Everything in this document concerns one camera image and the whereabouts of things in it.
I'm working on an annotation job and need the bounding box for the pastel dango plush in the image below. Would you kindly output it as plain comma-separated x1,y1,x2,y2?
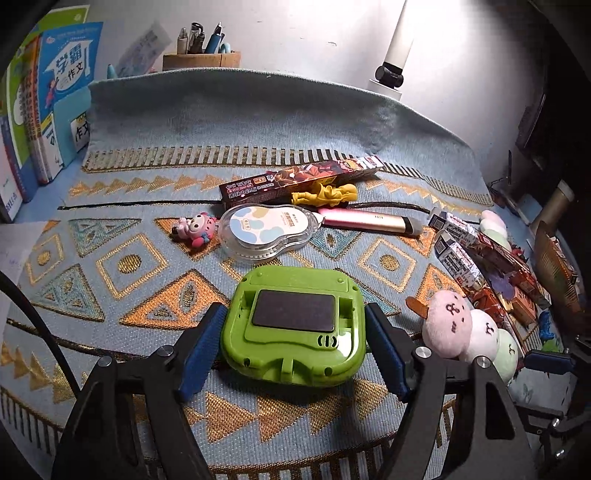
478,210,513,252

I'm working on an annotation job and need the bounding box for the small black stand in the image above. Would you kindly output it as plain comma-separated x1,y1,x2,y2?
489,150,532,217

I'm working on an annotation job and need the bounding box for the dango plush with faces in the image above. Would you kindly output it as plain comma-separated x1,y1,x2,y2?
406,290,520,386

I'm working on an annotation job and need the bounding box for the white desk lamp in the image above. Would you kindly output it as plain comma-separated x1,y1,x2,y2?
369,0,419,100

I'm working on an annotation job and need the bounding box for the pink pen-shaped device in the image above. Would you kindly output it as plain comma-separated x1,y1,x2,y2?
318,206,423,237

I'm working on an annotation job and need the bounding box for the pink character toy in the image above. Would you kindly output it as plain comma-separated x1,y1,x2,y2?
171,211,219,250

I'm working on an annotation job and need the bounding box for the yellow toy figure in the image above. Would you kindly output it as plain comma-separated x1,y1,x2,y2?
291,182,358,207

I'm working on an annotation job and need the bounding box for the white handwritten paper sheet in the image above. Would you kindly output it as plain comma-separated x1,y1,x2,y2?
0,220,47,296

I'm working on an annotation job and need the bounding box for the champagne thermos bottle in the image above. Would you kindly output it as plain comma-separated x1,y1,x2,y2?
529,180,575,234

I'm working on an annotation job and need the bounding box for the row of upright books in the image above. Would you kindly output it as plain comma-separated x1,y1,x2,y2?
0,7,105,222

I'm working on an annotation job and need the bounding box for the bunch of pens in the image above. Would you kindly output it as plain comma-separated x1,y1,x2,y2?
178,21,232,55

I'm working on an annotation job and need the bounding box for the long red printed box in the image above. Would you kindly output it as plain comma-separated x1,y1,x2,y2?
471,228,552,315
218,155,383,205

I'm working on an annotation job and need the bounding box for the blue patterned woven mat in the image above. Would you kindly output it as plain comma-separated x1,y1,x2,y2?
0,68,578,480

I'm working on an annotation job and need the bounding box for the small white printed box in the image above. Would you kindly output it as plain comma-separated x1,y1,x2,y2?
434,229,485,294
428,210,478,247

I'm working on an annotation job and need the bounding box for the sticker sheet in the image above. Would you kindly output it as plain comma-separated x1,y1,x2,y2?
115,21,172,77

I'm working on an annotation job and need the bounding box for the black cable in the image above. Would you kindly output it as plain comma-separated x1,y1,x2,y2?
0,270,79,402

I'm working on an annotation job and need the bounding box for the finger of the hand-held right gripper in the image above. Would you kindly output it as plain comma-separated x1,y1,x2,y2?
524,348,578,376
510,399,591,460

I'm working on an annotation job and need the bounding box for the brown woven basket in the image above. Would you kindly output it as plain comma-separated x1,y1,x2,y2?
533,220,580,319

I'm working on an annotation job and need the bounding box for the clear correction tape dispenser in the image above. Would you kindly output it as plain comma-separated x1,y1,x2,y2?
219,203,326,265

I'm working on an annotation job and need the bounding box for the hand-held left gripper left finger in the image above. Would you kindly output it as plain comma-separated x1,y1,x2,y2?
51,302,229,480

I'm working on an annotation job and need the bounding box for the green handheld device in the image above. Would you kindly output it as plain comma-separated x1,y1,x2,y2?
221,266,368,387

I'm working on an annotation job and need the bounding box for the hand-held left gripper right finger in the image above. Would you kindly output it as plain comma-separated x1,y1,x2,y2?
365,302,539,480

